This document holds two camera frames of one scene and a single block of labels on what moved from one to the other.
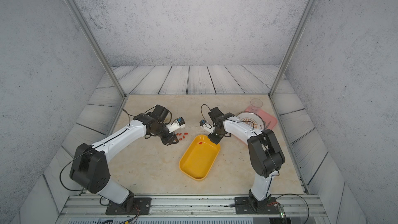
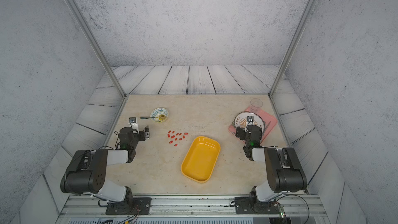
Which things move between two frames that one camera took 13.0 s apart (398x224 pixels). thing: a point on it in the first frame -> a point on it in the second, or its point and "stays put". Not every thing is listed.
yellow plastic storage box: (199, 158) stays put
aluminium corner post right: (297, 33) stays put
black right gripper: (214, 140) -> (242, 136)
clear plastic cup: (255, 103) stays put
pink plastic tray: (269, 120) stays put
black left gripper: (170, 140) -> (143, 137)
